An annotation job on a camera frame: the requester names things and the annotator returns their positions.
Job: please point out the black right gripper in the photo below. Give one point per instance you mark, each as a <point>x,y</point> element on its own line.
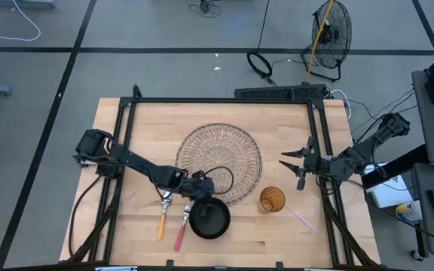
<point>315,165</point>

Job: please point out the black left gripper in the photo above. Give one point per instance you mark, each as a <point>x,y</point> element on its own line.
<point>200,187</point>

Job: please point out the black round bowl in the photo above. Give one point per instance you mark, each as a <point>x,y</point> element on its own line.
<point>219,226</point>

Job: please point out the amber ribbed drinking glass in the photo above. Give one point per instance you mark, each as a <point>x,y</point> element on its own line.
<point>272,199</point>

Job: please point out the pink drinking straw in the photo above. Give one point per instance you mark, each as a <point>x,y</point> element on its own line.
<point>301,219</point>

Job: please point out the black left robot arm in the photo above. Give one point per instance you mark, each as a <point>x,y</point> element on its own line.
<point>138,163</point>

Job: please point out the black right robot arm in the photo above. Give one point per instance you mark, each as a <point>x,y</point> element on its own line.
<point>356,156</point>

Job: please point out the black perforated box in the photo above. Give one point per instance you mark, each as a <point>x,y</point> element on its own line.
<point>277,92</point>

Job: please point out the white box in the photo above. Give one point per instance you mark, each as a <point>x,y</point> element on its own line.
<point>388,192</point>

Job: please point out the black table beam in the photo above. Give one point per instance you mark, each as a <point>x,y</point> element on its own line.
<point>398,167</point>

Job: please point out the white wipes canister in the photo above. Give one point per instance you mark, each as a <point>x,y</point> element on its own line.
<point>409,211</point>

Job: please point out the black floor fan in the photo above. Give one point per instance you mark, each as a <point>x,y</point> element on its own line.
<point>332,35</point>

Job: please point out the black hook clamp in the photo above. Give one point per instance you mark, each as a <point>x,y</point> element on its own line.
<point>137,92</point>

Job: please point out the black frame clamp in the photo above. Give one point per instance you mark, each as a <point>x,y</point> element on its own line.
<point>170,264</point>
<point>279,265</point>

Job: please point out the black aluminium table frame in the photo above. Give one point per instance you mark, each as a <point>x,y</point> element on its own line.
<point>220,100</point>

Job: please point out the silver metal bracket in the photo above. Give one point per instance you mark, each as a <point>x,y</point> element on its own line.
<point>115,268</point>

